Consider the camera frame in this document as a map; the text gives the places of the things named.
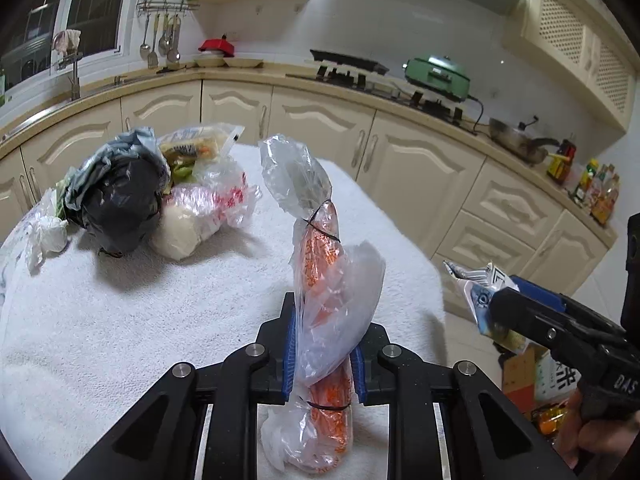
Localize metal sink faucet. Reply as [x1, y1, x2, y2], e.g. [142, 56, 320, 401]
[65, 52, 83, 101]

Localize silver snack wrapper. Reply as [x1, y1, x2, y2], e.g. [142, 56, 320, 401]
[442, 259, 531, 353]

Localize grey-blue plastic bag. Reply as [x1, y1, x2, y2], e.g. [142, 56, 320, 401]
[62, 127, 173, 213]

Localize white towel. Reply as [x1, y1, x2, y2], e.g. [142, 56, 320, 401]
[0, 142, 446, 480]

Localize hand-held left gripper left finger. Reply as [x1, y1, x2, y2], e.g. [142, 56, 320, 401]
[65, 291, 301, 480]

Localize metal wok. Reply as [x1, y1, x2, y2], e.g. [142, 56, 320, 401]
[487, 116, 561, 165]

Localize cream base cabinets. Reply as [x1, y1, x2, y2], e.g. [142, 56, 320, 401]
[0, 57, 618, 311]

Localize metal skimmer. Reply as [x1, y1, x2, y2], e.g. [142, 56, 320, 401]
[167, 15, 181, 63]

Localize black gas stove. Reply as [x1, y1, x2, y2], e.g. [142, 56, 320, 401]
[285, 62, 478, 133]

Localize white printed cardboard box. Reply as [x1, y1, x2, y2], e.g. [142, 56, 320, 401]
[535, 357, 581, 403]

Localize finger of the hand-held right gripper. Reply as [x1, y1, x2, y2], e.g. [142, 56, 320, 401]
[492, 287, 601, 376]
[507, 274, 626, 341]

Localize clear bag with red print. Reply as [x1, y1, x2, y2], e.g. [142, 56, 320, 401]
[150, 160, 263, 261]

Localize large lattice wall cabinet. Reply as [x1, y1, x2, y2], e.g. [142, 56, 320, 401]
[502, 0, 638, 133]

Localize black power cable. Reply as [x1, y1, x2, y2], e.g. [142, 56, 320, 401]
[467, 95, 488, 133]

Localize clear bag with orange print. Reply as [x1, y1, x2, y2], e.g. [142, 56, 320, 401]
[259, 134, 387, 476]

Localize pale rag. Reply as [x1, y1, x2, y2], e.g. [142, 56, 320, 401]
[52, 30, 82, 56]

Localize clear plastic bag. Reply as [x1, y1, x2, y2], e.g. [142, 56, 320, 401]
[0, 190, 68, 301]

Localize black plastic bag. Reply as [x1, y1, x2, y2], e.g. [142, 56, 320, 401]
[75, 152, 166, 256]

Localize metal spatula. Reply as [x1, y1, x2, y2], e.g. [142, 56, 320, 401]
[147, 15, 160, 69]

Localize steel sink with faucet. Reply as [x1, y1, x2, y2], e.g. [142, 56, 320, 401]
[0, 0, 136, 106]

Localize brown cardboard box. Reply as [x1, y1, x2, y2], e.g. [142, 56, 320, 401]
[501, 345, 538, 401]

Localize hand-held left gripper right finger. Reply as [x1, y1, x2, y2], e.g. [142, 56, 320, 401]
[350, 322, 576, 480]

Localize clear printed snack packet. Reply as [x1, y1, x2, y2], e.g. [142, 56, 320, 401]
[159, 124, 246, 183]

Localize green cap seasoning bottle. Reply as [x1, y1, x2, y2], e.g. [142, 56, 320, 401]
[572, 159, 600, 203]

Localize group of condiment bottles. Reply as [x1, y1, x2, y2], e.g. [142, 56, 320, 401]
[590, 165, 621, 223]

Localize green electric cooker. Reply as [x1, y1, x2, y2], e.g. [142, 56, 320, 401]
[402, 56, 476, 101]

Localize person's right hand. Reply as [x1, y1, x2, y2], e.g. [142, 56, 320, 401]
[554, 389, 640, 476]

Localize black grill pan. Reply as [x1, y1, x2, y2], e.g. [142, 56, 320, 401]
[309, 49, 390, 73]

